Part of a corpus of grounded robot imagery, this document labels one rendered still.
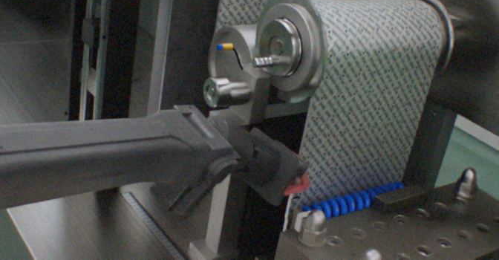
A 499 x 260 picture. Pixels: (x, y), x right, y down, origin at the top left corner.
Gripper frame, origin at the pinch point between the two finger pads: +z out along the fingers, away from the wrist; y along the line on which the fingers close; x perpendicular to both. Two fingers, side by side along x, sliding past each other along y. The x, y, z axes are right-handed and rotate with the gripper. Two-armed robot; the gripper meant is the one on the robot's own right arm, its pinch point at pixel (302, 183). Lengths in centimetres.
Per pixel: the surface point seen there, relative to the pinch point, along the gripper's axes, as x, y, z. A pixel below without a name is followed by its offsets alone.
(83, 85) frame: -9.4, -43.6, -11.2
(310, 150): 4.6, 0.3, -3.0
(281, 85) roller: 9.8, -5.0, -9.2
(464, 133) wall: 44, -140, 279
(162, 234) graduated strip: -20.3, -16.7, -1.3
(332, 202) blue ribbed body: -0.2, 2.2, 5.3
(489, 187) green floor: 24, -95, 254
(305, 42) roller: 16.0, -2.0, -12.8
